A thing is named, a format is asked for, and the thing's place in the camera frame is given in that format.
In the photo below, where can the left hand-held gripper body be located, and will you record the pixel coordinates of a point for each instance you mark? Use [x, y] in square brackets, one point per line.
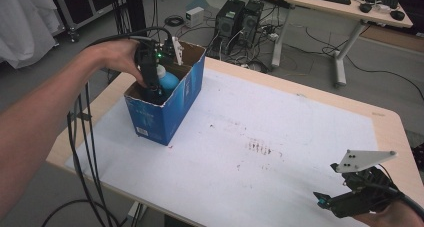
[148, 67]

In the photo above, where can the black upright stand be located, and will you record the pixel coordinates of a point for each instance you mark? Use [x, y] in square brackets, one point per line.
[133, 7]

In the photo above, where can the person's right hand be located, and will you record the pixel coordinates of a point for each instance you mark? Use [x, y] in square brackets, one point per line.
[400, 218]

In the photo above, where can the black computer tower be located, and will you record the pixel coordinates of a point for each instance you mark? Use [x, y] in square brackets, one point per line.
[228, 20]
[251, 23]

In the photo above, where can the small white box device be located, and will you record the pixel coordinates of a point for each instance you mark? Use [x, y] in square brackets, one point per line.
[195, 16]

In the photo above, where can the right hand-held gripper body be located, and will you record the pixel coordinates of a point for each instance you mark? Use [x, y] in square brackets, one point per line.
[363, 200]

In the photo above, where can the black computer mouse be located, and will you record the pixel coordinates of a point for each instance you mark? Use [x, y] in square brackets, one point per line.
[365, 7]
[397, 15]

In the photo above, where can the blue cardboard box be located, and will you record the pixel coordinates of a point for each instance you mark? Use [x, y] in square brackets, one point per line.
[156, 120]

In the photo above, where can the white foam mat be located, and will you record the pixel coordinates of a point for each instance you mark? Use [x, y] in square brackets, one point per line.
[233, 187]

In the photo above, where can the person's left hand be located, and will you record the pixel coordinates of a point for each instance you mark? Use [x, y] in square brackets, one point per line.
[113, 53]

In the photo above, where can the white power strip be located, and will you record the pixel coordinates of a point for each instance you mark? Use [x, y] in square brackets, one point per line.
[272, 36]

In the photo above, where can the black flight case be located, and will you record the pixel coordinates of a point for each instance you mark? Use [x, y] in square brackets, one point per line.
[86, 3]

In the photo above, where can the white cloth curtain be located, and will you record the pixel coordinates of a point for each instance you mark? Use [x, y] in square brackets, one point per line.
[23, 23]

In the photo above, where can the blue bottle with white cap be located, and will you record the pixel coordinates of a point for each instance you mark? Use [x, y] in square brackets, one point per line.
[168, 82]

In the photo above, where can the wooden desk with white legs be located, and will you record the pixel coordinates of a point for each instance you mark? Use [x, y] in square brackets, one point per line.
[350, 12]

